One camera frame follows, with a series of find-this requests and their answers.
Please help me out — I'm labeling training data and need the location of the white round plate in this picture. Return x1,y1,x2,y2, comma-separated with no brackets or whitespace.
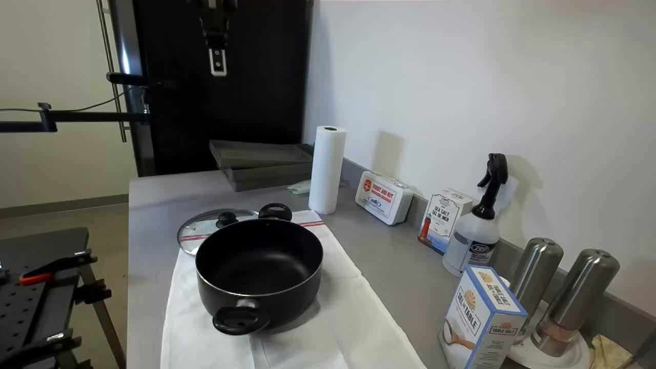
511,326,595,369

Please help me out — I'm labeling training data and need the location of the white box with red label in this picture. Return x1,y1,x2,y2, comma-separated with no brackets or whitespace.
353,168,416,228

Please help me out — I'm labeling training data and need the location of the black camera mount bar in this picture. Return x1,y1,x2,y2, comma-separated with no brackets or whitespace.
0,100,149,135

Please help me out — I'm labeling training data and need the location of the black clamp with red handle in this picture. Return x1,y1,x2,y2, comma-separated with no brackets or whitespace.
15,251,99,288

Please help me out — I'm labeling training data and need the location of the blue and white carton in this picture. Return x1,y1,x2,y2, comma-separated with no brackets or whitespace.
439,264,530,369

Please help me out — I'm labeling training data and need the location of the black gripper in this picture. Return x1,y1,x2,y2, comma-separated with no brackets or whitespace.
198,0,238,79

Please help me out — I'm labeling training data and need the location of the steel grinder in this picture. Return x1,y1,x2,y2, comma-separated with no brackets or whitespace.
507,235,566,324
530,248,622,359

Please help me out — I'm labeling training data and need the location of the stack of dark grey mats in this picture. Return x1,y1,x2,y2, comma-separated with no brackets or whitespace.
206,137,316,195

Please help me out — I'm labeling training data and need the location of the black perforated workbench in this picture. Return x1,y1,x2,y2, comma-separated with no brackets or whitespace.
0,226,128,369

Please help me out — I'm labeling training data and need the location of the yellow cloth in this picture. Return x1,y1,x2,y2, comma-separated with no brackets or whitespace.
588,332,637,369

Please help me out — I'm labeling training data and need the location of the white paper towel roll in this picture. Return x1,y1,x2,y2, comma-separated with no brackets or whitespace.
308,124,349,218

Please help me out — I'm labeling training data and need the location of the glass lid with black knob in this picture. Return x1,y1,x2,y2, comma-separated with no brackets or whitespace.
174,207,260,258

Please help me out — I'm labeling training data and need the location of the white carton with red print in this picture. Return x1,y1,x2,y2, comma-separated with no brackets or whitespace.
416,187,478,257

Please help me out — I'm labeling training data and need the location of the black cooking pot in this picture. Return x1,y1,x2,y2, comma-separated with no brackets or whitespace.
193,202,326,338

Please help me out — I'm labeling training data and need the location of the clear spray bottle black trigger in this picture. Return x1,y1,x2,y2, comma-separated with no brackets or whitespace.
440,151,511,279

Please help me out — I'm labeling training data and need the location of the white cloth with red stripes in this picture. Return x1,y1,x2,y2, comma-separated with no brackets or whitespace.
157,207,429,369

